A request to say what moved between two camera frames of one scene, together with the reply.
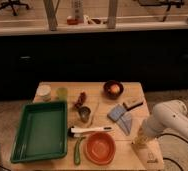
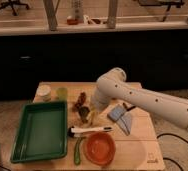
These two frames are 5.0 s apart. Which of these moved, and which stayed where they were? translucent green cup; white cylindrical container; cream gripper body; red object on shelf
Moved: cream gripper body
Stayed: translucent green cup; red object on shelf; white cylindrical container
